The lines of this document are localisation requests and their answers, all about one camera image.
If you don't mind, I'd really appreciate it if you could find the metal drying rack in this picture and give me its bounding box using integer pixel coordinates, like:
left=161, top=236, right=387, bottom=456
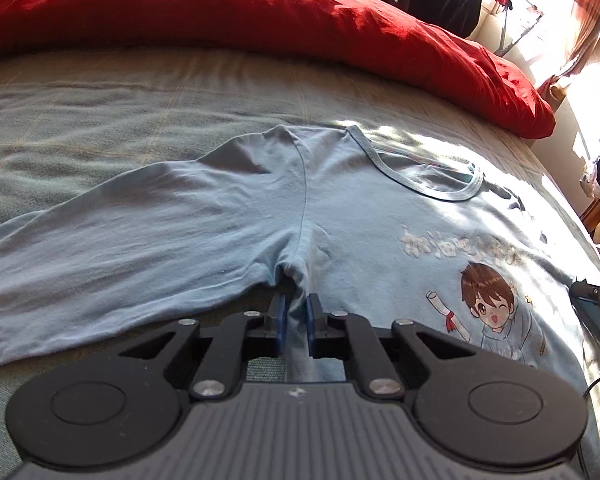
left=482, top=0, right=544, bottom=56

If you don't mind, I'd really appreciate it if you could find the red quilt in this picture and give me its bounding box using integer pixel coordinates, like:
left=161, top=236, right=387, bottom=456
left=0, top=0, right=555, bottom=140

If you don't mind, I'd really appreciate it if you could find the light blue cartoon t-shirt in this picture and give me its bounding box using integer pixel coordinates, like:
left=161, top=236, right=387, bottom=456
left=0, top=122, right=600, bottom=476

